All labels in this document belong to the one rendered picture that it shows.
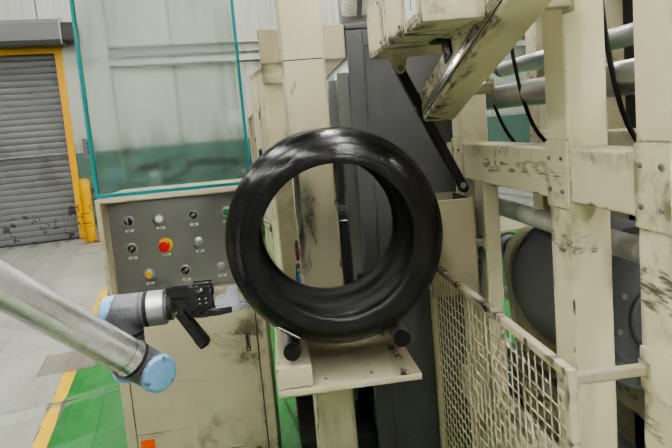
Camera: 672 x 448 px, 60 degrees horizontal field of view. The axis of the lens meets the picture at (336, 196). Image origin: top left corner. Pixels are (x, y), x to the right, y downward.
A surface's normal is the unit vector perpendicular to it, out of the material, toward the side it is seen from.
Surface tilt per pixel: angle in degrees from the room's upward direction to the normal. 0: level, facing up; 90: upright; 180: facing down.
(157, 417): 90
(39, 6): 90
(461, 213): 90
